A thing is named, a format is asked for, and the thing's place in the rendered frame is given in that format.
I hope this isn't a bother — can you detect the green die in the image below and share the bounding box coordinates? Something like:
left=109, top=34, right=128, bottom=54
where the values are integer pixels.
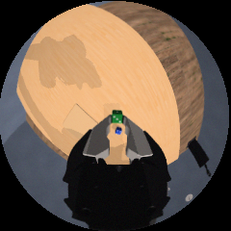
left=112, top=110, right=123, bottom=123

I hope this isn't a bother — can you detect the blue die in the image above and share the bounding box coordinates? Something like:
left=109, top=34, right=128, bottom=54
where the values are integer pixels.
left=115, top=127, right=122, bottom=135

